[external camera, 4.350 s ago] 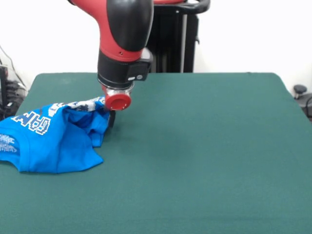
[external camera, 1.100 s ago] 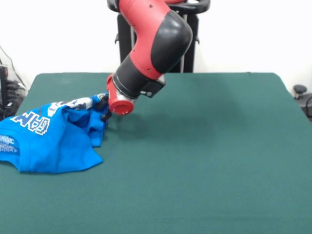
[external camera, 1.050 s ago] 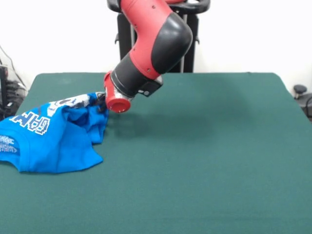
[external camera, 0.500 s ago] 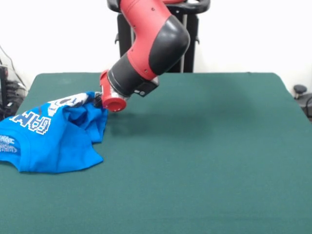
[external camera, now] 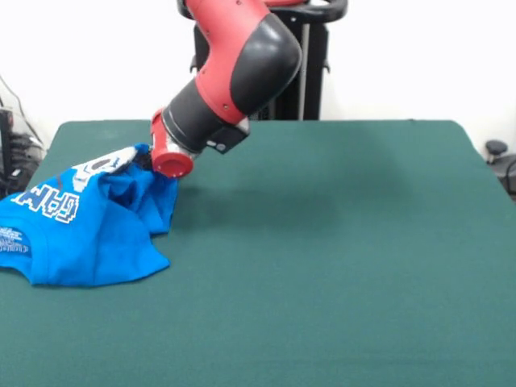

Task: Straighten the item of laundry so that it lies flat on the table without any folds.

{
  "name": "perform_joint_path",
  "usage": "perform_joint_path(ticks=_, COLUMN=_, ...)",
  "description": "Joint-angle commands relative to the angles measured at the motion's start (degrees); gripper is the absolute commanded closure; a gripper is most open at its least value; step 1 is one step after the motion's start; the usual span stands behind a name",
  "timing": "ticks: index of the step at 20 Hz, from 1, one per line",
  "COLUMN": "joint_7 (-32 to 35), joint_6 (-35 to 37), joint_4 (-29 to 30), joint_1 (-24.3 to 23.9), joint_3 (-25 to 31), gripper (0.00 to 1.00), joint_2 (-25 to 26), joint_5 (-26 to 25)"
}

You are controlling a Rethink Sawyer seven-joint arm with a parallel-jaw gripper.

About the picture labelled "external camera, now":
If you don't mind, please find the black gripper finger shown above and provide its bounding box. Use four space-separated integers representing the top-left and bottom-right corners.
135 148 155 170

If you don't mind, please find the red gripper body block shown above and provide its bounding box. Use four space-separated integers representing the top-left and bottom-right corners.
150 106 202 179

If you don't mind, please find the blue printed t-shirt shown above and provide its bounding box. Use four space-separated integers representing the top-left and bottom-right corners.
0 143 182 287

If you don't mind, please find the black electronics box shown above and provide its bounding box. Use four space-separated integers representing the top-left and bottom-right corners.
0 107 14 182

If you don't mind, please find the dark green table cloth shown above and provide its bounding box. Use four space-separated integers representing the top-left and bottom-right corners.
0 119 516 387

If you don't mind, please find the black cable bundle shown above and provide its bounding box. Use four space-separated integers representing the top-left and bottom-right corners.
0 132 46 202

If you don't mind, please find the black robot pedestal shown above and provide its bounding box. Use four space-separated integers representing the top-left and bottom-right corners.
176 0 347 122

